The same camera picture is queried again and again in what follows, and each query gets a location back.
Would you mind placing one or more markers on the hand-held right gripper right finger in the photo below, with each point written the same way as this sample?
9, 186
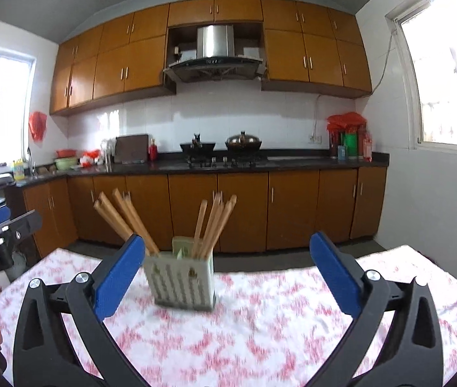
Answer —
333, 274

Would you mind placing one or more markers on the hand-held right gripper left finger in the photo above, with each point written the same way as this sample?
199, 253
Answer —
117, 278

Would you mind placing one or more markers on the pale green chopstick holder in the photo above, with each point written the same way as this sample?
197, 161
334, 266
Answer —
180, 278

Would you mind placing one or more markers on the bunch of chopsticks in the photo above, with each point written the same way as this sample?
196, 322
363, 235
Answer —
212, 225

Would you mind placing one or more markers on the yellow dish soap bottle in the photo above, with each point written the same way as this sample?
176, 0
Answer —
19, 171

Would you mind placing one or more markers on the sink faucet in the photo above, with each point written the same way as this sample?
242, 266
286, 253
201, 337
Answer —
30, 165

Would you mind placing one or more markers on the green plastic basin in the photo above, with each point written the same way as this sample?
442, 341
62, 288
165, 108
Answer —
66, 163

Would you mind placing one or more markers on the red plastic basin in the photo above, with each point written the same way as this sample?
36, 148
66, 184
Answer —
66, 153

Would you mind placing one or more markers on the red and white bag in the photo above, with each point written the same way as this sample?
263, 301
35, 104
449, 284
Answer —
90, 157

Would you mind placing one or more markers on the red floral tablecloth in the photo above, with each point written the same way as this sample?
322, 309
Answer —
252, 330

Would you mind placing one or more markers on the hanging red plastic bag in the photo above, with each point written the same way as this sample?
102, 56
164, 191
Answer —
37, 127

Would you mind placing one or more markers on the wooden lower kitchen cabinets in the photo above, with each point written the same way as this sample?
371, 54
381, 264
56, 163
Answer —
244, 205

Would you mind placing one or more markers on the wooden kitchen cabinets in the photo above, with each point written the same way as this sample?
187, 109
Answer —
131, 64
244, 205

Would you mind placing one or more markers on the black kitchen countertop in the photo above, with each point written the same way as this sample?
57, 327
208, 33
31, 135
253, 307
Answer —
293, 163

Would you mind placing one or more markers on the dark cutting board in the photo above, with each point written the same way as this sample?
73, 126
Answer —
131, 149

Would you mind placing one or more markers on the green box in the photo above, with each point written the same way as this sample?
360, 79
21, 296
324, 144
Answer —
350, 144

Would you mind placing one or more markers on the small red bottle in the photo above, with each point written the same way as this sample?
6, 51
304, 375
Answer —
153, 151

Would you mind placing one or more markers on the tall red bottle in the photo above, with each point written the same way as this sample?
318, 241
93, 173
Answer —
366, 145

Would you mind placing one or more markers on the red bag over bottles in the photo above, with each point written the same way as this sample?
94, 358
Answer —
345, 121

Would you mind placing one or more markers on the black wok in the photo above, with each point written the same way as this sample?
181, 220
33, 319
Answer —
198, 147

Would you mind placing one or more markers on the gas stove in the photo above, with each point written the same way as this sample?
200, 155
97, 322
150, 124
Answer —
220, 162

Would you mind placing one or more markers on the wooden upper kitchen cabinets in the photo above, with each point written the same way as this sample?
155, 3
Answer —
131, 64

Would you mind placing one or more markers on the steel range hood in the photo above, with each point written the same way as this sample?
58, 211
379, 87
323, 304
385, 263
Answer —
212, 40

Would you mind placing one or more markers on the wall socket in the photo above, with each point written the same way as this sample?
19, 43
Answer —
315, 139

